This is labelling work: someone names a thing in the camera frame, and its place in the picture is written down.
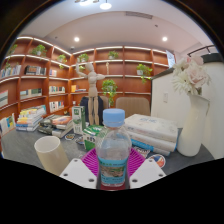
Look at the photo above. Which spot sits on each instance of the beige upholstered chair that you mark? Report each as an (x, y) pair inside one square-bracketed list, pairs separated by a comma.
[(133, 106)]

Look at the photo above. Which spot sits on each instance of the wooden artist mannequin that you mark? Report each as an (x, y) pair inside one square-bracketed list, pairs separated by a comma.
[(91, 93)]

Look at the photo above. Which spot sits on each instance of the cream ceramic mug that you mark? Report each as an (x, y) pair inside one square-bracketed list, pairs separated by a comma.
[(51, 156)]

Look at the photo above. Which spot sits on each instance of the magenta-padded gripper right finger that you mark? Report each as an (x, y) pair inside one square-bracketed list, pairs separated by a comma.
[(146, 173)]

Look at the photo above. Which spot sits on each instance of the clear blue-capped water bottle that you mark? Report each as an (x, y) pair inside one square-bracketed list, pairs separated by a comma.
[(113, 150)]

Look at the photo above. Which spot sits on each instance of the black track light rail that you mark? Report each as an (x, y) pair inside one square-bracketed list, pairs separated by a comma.
[(200, 49)]

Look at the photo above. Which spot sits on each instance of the orange wooden shelf unit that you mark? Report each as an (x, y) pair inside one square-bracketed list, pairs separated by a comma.
[(126, 70)]

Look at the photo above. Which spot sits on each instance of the round recessed ceiling light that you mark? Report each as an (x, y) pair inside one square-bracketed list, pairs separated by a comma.
[(164, 38), (76, 39)]

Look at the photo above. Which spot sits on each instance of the dark navy chair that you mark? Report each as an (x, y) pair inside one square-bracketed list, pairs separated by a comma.
[(85, 110)]

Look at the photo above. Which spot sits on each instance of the pink and white flower bouquet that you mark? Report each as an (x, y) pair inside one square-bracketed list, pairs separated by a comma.
[(191, 75)]

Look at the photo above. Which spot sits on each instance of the stack of colourful books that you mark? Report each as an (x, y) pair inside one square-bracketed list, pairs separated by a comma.
[(30, 118)]

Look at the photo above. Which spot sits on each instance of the green tissue box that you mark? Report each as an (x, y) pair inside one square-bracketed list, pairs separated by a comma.
[(90, 136)]

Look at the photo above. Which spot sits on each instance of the small printed sticker badge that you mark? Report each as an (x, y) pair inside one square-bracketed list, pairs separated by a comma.
[(142, 152), (157, 160), (69, 136), (79, 140)]

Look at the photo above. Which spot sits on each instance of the tall green and white carton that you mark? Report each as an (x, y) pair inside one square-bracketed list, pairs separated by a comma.
[(78, 120)]

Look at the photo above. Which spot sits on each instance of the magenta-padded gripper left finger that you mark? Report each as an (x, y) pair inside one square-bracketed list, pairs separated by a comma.
[(78, 173)]

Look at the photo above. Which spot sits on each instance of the multi-globe ceiling lamp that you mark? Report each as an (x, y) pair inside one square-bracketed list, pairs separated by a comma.
[(105, 5)]

